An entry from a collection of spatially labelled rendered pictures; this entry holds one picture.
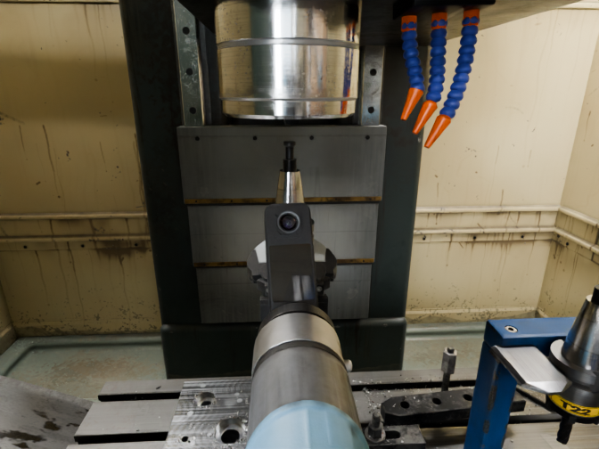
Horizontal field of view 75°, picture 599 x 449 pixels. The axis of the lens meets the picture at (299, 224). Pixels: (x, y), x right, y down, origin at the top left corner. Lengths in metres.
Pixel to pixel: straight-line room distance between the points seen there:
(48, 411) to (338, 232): 0.90
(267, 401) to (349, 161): 0.73
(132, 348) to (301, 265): 1.32
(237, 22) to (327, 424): 0.35
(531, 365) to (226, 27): 0.47
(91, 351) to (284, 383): 1.45
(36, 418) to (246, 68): 1.10
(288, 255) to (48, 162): 1.22
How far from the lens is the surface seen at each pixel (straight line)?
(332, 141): 0.92
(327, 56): 0.41
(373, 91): 0.94
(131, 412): 0.90
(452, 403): 0.81
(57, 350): 1.75
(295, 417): 0.25
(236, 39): 0.42
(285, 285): 0.37
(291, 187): 0.48
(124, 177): 1.43
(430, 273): 1.57
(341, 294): 1.06
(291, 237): 0.37
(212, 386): 0.77
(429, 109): 0.47
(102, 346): 1.68
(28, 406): 1.33
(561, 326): 0.57
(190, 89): 0.93
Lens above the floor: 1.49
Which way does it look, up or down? 19 degrees down
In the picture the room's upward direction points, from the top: straight up
